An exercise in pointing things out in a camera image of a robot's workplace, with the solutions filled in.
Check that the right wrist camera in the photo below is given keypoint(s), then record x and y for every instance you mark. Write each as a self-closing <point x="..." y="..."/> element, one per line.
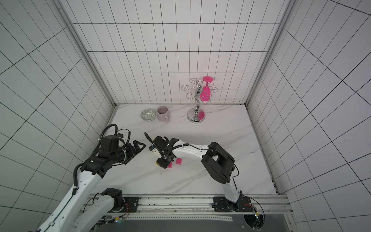
<point x="155" y="151"/>

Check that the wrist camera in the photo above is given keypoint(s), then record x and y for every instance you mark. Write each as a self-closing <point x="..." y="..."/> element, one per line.
<point x="121" y="143"/>
<point x="155" y="151"/>

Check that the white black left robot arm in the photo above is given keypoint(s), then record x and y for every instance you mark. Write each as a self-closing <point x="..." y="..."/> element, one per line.
<point x="67" y="217"/>

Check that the pale pink ribbed mug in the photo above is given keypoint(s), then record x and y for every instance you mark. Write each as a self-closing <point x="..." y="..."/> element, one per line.
<point x="163" y="114"/>

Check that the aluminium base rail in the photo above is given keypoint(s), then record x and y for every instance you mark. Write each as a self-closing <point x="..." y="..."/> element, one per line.
<point x="216" y="207"/>

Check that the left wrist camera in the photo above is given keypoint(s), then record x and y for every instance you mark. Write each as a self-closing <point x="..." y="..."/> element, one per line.
<point x="121" y="143"/>

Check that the green patterned small bowl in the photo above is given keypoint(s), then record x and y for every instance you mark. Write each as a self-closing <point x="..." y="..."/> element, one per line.
<point x="148" y="114"/>

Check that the pink plastic goblet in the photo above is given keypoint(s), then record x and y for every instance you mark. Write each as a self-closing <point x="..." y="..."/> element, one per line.
<point x="206" y="93"/>

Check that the chrome cup holder stand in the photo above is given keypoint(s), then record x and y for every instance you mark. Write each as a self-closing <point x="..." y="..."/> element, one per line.
<point x="196" y="115"/>

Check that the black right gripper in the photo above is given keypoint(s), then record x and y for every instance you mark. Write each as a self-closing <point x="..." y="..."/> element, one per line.
<point x="162" y="149"/>

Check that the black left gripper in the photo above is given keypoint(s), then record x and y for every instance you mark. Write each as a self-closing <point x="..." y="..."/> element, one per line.
<point x="132" y="153"/>

